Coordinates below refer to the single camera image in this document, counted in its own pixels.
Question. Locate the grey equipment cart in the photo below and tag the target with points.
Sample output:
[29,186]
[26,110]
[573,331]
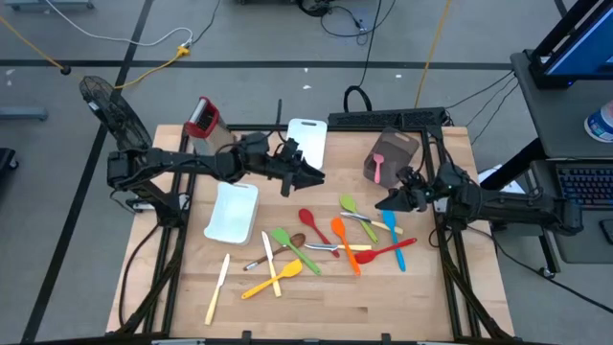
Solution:
[551,110]

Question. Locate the silver aluminium bar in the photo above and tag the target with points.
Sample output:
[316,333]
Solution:
[438,343]
[177,342]

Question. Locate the small pink silicone spatula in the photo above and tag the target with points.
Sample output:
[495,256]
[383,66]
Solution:
[378,167]

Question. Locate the orange silicone spatula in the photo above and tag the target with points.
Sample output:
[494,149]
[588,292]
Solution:
[339,227]

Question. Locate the white plastic bin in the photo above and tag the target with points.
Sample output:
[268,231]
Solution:
[232,213]
[311,136]

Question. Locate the yellow silicone spatula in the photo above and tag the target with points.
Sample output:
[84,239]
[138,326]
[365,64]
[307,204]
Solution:
[291,269]

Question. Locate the green silicone spatula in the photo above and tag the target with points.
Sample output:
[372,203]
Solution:
[282,237]

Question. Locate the green silicone spoon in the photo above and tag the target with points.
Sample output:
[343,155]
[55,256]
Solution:
[348,203]

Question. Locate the grey translucent plastic bin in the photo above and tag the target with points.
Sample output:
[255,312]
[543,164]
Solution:
[397,148]

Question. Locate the black keyboard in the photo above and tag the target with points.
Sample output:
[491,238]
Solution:
[586,184]

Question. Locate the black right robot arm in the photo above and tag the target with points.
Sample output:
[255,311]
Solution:
[517,208]

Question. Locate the red silicone spatula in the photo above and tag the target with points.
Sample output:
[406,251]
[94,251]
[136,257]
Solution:
[366,257]

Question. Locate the computer monitor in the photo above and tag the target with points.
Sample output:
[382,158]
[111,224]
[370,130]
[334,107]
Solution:
[584,48]

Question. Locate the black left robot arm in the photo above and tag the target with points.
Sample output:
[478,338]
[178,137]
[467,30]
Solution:
[182,163]

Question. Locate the black perforated metal box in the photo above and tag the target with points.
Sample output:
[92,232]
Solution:
[383,118]

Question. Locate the grey table foot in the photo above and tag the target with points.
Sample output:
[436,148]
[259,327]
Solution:
[48,5]
[24,113]

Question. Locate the white wipes canister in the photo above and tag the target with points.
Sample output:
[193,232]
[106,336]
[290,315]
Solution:
[601,125]

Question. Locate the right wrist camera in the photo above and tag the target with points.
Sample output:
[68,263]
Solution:
[412,177]

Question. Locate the black caster base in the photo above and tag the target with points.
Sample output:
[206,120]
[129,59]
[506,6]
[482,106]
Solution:
[7,160]

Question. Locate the white paper sheet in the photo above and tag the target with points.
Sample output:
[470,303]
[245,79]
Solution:
[512,188]

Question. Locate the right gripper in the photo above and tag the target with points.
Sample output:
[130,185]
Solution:
[424,199]

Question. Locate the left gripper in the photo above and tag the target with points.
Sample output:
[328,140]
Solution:
[287,167]

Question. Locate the small black ball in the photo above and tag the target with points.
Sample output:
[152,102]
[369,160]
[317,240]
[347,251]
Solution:
[65,70]

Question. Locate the red silicone spoon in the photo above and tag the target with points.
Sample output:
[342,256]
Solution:
[307,216]

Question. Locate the blue silicone spatula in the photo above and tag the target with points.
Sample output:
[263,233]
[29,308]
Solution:
[390,220]

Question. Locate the black floor fan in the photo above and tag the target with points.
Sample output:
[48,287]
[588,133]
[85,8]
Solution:
[115,112]

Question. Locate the brown wooden spoon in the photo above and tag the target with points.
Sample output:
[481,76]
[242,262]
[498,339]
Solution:
[298,239]

